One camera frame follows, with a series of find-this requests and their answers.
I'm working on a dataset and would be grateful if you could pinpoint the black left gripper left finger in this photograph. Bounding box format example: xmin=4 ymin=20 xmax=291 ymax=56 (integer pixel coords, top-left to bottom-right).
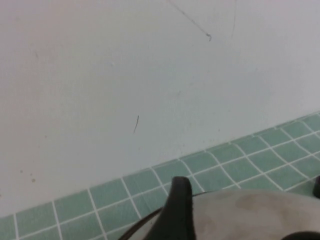
xmin=159 ymin=176 xmax=199 ymax=240

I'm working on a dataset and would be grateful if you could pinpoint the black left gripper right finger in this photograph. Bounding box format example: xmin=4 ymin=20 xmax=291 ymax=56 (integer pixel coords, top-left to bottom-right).
xmin=312 ymin=174 xmax=320 ymax=196

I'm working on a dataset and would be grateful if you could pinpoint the stainless steel pot lid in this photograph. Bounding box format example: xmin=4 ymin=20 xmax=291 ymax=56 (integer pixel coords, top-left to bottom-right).
xmin=119 ymin=188 xmax=320 ymax=240

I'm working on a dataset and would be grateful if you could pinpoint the green checked tablecloth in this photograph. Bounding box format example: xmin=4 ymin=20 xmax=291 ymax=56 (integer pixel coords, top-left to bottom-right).
xmin=0 ymin=111 xmax=320 ymax=240

